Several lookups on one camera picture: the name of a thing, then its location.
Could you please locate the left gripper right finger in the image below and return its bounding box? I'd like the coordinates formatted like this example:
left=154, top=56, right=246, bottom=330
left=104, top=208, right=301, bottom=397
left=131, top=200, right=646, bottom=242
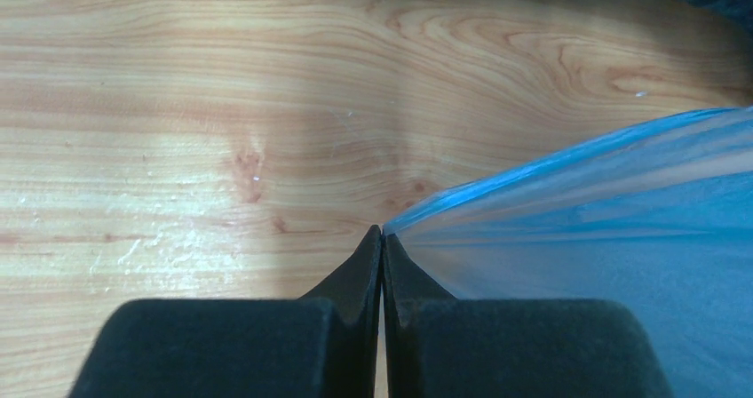
left=382, top=235, right=672, bottom=397

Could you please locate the blue plastic trash bag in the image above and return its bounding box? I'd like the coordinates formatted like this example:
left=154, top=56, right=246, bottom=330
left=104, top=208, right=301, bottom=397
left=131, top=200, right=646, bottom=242
left=384, top=107, right=752, bottom=397

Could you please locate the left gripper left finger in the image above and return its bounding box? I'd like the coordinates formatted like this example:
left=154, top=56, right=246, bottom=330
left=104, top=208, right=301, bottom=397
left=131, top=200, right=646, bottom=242
left=70, top=227, right=382, bottom=397

